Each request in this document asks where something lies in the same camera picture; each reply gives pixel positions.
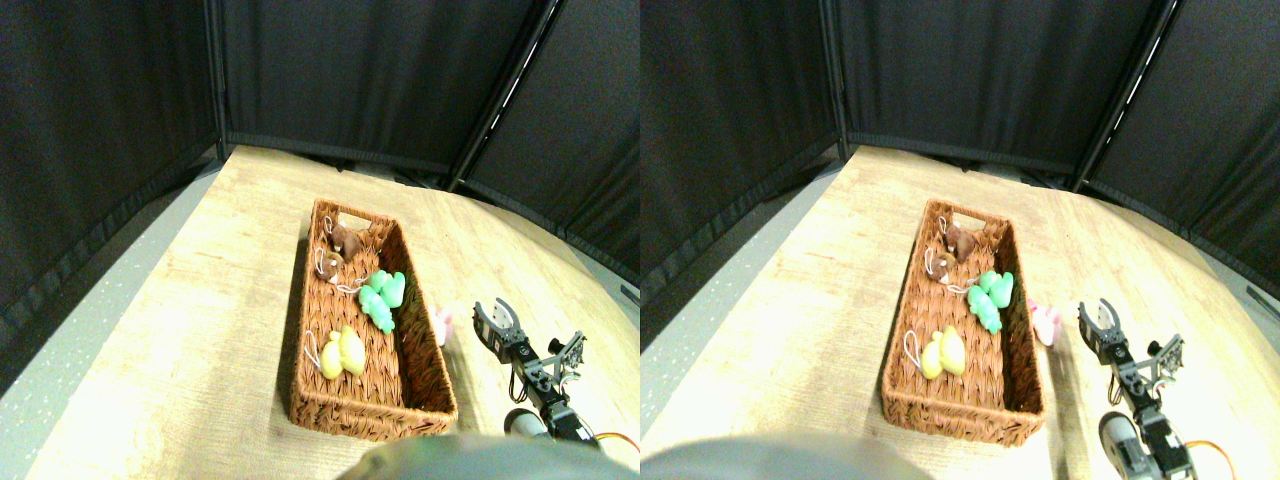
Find green toy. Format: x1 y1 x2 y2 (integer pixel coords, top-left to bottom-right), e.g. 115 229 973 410
980 271 1015 309
947 280 1004 335
370 270 407 309
335 280 396 334

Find yellow toy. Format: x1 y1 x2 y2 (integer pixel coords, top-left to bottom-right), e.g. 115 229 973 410
903 325 967 379
305 325 368 379

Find brown wicker basket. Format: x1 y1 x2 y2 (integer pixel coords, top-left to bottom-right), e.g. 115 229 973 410
290 198 459 443
880 198 1046 448

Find black curtain stand pole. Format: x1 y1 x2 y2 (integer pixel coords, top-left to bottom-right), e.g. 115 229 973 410
1072 0 1187 193
818 0 854 164
447 0 564 193
203 0 232 164

